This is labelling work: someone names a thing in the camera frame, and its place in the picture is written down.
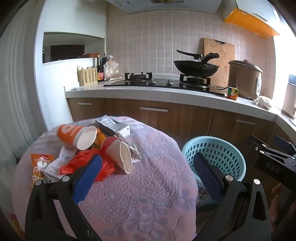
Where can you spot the white curtain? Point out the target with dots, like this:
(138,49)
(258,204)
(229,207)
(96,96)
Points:
(18,92)

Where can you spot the light blue plastic basket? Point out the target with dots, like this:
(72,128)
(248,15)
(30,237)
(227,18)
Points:
(219,150)

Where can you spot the orange paper cup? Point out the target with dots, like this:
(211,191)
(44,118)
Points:
(69,133)

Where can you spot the orange snack packet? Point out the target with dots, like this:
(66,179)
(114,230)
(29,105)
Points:
(38,166)

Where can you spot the white crumpled wrapper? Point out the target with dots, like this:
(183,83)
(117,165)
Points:
(54,169)

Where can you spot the clear plastic bottle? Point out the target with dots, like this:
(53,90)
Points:
(111,69)

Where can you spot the white paper receipt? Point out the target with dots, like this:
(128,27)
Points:
(67,153)

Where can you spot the beige kettle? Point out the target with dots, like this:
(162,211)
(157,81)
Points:
(289,99)

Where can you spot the range hood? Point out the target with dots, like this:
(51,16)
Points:
(161,5)

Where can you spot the black wok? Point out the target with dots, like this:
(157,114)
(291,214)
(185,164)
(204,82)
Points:
(194,68)

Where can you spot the beige utensil basket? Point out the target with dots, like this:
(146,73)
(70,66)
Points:
(87,77)

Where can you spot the person's right hand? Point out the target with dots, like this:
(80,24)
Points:
(275,204)

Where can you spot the dark sauce bottle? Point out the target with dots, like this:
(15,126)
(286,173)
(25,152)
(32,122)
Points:
(100,71)

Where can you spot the white dotted wrapper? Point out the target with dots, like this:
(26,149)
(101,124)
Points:
(136,153)

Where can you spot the black spatula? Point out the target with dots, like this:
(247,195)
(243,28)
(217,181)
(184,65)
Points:
(187,53)

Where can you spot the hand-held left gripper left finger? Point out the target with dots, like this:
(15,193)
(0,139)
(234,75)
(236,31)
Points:
(87,178)

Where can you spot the red paper cup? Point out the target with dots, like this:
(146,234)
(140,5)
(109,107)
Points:
(113,148)

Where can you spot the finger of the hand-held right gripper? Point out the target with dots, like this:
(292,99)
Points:
(266,149)
(286,144)

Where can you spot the white rag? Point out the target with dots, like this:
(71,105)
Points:
(264,103)

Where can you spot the brown rice cooker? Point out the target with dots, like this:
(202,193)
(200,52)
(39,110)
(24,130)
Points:
(242,78)

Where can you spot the wooden cutting board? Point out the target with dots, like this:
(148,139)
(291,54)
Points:
(224,69)

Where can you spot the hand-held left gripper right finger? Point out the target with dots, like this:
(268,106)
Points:
(208,178)

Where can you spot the colourful puzzle cube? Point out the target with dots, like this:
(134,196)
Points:
(232,93)

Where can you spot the black gas stove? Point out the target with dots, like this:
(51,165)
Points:
(157,83)

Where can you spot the orange wall cabinet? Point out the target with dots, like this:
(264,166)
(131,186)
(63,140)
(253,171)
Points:
(252,24)

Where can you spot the grey printed carton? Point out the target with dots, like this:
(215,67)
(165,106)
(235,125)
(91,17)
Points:
(108,126)

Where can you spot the red plastic bag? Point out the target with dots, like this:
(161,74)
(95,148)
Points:
(81,160)

